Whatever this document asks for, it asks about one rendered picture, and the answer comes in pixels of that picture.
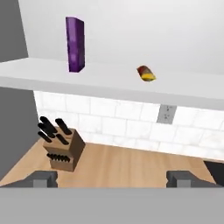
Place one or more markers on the grey wall socket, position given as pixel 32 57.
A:
pixel 166 114

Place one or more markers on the wooden knife block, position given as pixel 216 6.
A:
pixel 60 144

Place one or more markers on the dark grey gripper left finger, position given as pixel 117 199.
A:
pixel 43 178

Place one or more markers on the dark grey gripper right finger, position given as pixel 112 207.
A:
pixel 180 179

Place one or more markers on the white open cabinet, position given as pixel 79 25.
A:
pixel 122 52

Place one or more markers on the purple tall box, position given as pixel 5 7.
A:
pixel 75 44

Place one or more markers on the red and yellow bar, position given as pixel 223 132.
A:
pixel 146 73

